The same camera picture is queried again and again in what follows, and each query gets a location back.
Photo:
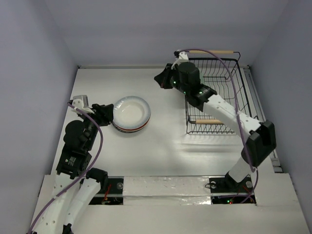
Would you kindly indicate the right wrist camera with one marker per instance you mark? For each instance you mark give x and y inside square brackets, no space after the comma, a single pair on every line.
[180,57]

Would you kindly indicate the silver tape strip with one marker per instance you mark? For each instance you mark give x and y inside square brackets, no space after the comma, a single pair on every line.
[165,191]

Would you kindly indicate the black wire dish rack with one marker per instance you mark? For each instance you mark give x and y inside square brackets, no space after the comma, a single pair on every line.
[219,70]

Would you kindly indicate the white bowl plate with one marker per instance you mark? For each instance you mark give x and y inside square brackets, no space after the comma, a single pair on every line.
[131,111]

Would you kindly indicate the red and teal plate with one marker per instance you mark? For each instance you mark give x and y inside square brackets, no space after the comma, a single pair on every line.
[141,125]

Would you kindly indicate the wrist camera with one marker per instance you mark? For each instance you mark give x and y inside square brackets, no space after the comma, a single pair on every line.
[180,57]
[80,102]

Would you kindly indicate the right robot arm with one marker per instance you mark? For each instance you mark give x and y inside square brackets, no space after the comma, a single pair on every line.
[258,137]

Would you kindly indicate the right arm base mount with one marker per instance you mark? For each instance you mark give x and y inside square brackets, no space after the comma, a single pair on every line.
[225,190]

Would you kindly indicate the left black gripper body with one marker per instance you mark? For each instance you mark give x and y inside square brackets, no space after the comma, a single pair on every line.
[98,115]

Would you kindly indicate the blue floral plate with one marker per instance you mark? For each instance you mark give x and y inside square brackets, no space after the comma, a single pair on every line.
[128,131]

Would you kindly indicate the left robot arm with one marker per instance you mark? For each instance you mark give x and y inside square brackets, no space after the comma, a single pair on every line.
[76,181]

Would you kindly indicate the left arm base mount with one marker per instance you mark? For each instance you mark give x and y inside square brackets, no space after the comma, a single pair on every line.
[111,188]

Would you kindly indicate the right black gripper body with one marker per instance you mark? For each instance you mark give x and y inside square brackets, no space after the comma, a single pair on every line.
[166,78]

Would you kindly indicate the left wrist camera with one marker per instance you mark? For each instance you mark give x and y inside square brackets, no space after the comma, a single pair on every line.
[80,102]

